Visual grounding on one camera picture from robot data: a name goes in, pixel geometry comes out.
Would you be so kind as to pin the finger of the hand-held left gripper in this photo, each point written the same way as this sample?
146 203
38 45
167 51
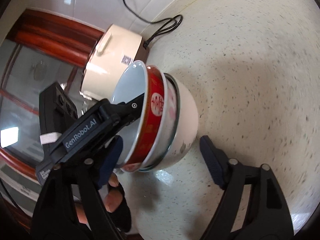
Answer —
130 108

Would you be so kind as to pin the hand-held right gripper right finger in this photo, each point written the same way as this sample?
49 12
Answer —
212 160

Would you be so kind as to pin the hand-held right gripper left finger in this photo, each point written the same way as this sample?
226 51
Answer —
111 160

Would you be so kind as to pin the white ceramic bowl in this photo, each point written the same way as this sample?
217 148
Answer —
187 120
170 110

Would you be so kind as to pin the person's left hand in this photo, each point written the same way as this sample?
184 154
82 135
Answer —
115 200

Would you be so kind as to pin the cream electric cooker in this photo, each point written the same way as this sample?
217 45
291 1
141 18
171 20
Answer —
112 52

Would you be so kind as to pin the red-brown wooden window frame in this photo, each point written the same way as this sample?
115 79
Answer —
50 33

